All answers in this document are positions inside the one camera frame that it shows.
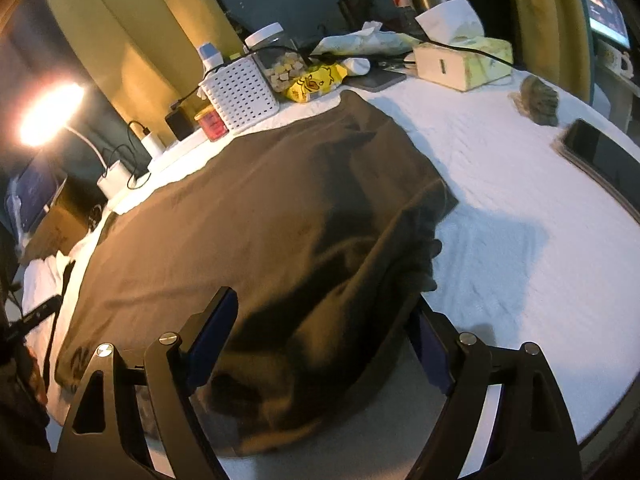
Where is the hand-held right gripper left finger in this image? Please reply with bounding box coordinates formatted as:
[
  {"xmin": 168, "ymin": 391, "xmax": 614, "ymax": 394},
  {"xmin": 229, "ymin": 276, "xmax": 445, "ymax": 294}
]
[{"xmin": 59, "ymin": 286, "xmax": 240, "ymax": 480}]

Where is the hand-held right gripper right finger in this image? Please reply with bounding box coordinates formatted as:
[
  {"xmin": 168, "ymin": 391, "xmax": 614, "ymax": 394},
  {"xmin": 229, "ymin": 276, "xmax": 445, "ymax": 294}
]
[{"xmin": 405, "ymin": 305, "xmax": 583, "ymax": 480}]

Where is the brown t-shirt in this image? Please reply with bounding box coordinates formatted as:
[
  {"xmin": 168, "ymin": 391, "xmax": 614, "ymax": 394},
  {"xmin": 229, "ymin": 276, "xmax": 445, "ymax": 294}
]
[{"xmin": 54, "ymin": 89, "xmax": 460, "ymax": 457}]

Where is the cardboard box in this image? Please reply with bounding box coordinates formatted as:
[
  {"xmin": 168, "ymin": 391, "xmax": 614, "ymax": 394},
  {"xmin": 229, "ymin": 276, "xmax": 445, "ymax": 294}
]
[{"xmin": 22, "ymin": 195, "xmax": 108, "ymax": 263}]

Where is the black tablet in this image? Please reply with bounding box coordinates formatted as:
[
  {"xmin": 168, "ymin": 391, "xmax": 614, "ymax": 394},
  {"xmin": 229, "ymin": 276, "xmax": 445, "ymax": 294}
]
[{"xmin": 5, "ymin": 162, "xmax": 68, "ymax": 235}]

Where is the white textured tablecloth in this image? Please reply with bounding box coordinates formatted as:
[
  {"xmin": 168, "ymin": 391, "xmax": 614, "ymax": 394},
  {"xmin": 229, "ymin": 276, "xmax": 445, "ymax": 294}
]
[{"xmin": 22, "ymin": 67, "xmax": 640, "ymax": 480}]

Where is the teal curtain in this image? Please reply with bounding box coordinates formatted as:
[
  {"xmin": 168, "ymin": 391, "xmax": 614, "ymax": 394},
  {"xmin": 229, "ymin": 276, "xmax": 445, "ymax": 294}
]
[{"xmin": 0, "ymin": 10, "xmax": 161, "ymax": 221}]

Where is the white power strip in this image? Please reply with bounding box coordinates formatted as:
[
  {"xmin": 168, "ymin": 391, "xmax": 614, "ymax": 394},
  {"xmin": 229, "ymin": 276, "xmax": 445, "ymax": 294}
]
[{"xmin": 147, "ymin": 130, "xmax": 212, "ymax": 171}]

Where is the white desk lamp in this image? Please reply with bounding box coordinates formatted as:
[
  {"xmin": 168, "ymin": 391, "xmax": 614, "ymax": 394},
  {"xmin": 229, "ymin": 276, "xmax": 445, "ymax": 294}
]
[{"xmin": 17, "ymin": 82, "xmax": 138, "ymax": 200}]

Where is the white charger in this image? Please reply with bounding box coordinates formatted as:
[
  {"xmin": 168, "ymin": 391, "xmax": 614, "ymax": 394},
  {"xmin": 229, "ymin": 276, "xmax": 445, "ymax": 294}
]
[{"xmin": 141, "ymin": 130, "xmax": 167, "ymax": 159}]

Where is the red candle jar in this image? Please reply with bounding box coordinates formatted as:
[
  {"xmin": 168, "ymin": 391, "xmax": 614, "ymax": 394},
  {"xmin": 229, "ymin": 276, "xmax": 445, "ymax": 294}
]
[{"xmin": 195, "ymin": 107, "xmax": 230, "ymax": 142}]

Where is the black charger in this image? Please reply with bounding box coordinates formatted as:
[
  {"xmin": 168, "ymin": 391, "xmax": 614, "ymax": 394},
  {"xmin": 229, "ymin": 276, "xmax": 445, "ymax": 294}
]
[{"xmin": 165, "ymin": 110, "xmax": 195, "ymax": 141}]

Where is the white plastic basket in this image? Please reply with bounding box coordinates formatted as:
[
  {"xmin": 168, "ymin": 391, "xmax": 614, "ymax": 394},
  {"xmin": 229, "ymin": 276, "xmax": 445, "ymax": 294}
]
[{"xmin": 199, "ymin": 54, "xmax": 281, "ymax": 133}]

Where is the large black smartphone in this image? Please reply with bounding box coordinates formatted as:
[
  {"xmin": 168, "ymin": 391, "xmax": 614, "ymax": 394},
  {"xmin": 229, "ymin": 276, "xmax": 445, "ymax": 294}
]
[{"xmin": 552, "ymin": 119, "xmax": 640, "ymax": 211}]

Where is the small brown lump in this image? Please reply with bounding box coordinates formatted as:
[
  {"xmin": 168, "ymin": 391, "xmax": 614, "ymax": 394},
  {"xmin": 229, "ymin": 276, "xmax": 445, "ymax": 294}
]
[{"xmin": 509, "ymin": 75, "xmax": 560, "ymax": 126}]

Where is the yellow snack bag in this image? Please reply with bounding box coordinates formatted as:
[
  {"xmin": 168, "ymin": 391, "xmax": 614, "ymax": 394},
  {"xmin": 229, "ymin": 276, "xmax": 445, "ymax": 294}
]
[{"xmin": 285, "ymin": 62, "xmax": 349, "ymax": 103}]

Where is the small grey smartphone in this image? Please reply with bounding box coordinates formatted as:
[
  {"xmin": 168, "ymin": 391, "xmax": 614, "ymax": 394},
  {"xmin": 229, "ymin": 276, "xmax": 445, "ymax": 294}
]
[{"xmin": 357, "ymin": 70, "xmax": 407, "ymax": 92}]

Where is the white bottle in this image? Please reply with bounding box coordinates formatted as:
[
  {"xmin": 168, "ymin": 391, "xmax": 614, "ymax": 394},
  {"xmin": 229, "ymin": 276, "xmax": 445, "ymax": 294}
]
[{"xmin": 197, "ymin": 42, "xmax": 224, "ymax": 74}]

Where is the clear jar with white lid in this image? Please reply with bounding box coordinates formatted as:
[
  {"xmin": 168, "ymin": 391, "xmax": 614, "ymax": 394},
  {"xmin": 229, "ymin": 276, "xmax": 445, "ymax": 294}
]
[{"xmin": 245, "ymin": 22, "xmax": 308, "ymax": 92}]

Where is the wide yellow curtain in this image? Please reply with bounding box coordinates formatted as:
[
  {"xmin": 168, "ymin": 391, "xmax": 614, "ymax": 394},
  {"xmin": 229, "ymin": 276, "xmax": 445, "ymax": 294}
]
[{"xmin": 40, "ymin": 0, "xmax": 246, "ymax": 128}]

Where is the tissue box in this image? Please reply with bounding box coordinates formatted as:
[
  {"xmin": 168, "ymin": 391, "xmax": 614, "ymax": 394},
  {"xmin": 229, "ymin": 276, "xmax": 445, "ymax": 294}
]
[{"xmin": 412, "ymin": 0, "xmax": 514, "ymax": 92}]

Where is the white plastic bag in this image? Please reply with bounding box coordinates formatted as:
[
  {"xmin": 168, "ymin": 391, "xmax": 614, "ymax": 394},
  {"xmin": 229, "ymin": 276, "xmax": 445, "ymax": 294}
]
[{"xmin": 312, "ymin": 21, "xmax": 426, "ymax": 58}]

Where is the narrow yellow curtain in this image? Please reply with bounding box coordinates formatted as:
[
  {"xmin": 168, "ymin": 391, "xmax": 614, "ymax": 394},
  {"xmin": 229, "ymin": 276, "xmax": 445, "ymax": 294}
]
[{"xmin": 502, "ymin": 0, "xmax": 597, "ymax": 106}]

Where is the lit monitor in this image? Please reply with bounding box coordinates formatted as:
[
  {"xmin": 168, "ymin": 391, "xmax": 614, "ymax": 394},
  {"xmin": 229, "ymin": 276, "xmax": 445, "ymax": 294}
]
[{"xmin": 572, "ymin": 0, "xmax": 631, "ymax": 48}]

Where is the black strap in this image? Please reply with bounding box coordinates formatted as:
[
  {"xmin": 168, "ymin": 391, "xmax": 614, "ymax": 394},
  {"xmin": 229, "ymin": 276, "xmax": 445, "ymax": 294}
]
[{"xmin": 42, "ymin": 259, "xmax": 76, "ymax": 387}]

